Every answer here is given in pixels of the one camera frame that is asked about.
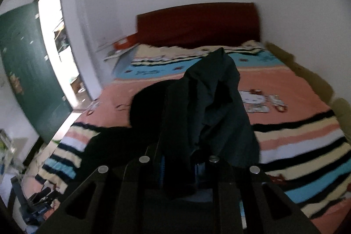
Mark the striped Hello Kitty blanket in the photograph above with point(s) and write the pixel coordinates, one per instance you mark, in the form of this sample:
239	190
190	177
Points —
303	146

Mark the olive green mattress edge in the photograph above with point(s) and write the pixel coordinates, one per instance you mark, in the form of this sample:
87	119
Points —
340	106

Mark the dark green door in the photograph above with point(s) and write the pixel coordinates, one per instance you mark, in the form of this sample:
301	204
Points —
30	72

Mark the large black jacket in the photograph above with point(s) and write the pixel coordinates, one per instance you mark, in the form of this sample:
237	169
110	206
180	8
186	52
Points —
199	125

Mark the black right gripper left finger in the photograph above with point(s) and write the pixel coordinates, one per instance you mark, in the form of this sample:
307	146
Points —
103	201

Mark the cluttered items on floor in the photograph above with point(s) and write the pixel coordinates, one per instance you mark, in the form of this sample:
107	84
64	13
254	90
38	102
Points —
32	203

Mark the white bedside shelf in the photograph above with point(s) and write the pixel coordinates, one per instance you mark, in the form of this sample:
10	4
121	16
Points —
109	58

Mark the red box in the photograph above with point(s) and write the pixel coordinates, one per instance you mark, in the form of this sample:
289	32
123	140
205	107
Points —
126	42

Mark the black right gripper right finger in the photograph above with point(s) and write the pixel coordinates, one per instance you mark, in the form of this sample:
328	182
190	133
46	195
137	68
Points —
246	201

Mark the dark red headboard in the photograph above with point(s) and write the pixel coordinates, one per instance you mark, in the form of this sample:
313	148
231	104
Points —
195	25

